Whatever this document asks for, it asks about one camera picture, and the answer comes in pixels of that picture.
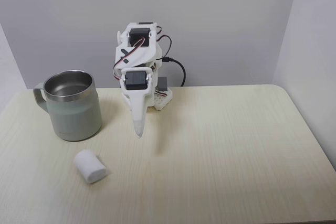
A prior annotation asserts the white gauze dressing roll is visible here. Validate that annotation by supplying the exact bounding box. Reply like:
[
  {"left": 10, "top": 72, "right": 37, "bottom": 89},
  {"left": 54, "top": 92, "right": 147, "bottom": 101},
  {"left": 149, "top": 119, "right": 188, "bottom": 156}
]
[{"left": 73, "top": 149, "right": 110, "bottom": 184}]

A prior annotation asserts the grey table clamp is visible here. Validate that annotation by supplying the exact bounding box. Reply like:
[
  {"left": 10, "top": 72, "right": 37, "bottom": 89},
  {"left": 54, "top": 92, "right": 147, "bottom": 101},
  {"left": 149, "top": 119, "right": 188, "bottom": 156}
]
[{"left": 158, "top": 77, "right": 169, "bottom": 91}]

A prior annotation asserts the grey-green steel mug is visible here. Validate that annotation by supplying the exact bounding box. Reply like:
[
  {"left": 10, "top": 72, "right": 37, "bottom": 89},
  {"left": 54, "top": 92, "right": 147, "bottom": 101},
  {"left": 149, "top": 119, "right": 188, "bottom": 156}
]
[{"left": 33, "top": 70, "right": 102, "bottom": 142}]

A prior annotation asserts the red black white servo wire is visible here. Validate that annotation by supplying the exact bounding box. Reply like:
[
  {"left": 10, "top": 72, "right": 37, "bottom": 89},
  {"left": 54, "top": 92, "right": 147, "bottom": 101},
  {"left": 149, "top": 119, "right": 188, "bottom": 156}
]
[
  {"left": 156, "top": 26, "right": 173, "bottom": 57},
  {"left": 112, "top": 37, "right": 146, "bottom": 81}
]

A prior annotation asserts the black USB cable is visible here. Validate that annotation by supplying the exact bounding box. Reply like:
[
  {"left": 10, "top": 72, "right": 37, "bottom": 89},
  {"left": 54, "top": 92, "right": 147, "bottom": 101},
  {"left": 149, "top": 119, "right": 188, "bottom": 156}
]
[{"left": 162, "top": 56, "right": 186, "bottom": 88}]

